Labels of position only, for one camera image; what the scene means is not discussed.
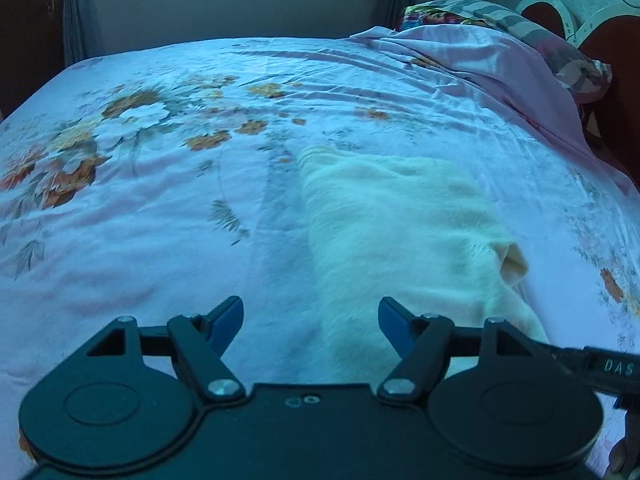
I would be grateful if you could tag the dark wooden wardrobe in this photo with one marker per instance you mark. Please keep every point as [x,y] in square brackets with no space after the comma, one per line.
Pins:
[30,35]

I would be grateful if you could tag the floral striped pillow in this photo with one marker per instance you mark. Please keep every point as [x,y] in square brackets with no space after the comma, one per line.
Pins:
[550,35]

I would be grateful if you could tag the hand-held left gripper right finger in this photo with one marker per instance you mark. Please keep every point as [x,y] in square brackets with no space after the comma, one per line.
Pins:
[395,324]

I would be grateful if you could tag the person's right hand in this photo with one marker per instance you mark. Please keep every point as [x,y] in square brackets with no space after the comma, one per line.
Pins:
[624,460]

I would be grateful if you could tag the floral bed sheet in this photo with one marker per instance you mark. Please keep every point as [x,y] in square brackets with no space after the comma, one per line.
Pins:
[150,200]

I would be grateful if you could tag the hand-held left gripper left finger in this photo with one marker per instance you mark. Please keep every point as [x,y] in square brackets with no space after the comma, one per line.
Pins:
[226,324]

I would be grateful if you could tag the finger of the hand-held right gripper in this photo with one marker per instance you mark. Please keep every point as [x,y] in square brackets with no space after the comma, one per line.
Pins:
[567,354]

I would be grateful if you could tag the red-brown headboard with white trim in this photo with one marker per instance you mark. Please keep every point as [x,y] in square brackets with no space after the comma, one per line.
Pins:
[617,45]

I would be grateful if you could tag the pink blanket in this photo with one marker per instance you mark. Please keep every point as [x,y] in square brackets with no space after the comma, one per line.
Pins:
[475,60]

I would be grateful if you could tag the pale yellow towel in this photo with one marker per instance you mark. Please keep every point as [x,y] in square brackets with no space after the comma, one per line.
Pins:
[400,220]

